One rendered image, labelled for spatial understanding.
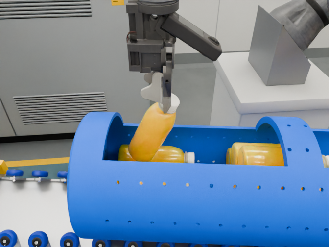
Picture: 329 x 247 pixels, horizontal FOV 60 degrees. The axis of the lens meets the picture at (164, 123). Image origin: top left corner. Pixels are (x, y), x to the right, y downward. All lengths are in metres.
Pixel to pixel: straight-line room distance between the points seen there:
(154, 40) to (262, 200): 0.34
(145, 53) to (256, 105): 0.42
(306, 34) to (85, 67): 1.52
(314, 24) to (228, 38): 2.63
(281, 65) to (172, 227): 0.56
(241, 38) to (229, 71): 2.60
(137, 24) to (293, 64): 0.54
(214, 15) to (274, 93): 2.53
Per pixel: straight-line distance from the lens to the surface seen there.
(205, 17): 3.34
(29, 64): 2.15
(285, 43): 0.87
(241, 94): 0.85
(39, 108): 2.32
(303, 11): 0.90
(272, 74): 0.90
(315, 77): 1.03
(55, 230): 0.83
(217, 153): 0.80
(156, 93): 0.55
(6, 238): 0.81
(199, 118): 2.63
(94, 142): 0.56
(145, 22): 0.51
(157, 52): 0.51
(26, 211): 0.89
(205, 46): 0.51
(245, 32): 3.54
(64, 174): 0.87
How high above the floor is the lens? 1.60
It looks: 39 degrees down
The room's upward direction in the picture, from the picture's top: straight up
